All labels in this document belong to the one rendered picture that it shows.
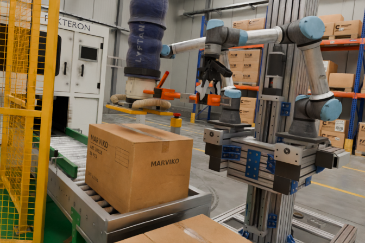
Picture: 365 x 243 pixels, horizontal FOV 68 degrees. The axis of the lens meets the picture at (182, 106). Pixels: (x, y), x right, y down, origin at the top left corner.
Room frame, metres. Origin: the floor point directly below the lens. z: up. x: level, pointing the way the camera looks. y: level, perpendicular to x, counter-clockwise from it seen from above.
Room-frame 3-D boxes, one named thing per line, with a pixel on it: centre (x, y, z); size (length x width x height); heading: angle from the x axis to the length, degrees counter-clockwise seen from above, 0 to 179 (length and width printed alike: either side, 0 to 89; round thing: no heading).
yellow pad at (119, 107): (1.62, 0.34, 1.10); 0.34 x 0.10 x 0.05; 40
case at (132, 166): (1.68, 0.26, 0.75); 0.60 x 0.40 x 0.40; 40
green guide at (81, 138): (2.75, 0.84, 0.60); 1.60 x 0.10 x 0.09; 42
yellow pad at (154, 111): (1.74, 0.20, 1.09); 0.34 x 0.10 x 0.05; 40
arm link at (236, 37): (1.28, -0.20, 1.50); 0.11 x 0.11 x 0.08; 16
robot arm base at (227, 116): (1.88, -0.34, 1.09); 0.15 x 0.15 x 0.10
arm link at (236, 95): (1.89, -0.34, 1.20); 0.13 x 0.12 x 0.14; 176
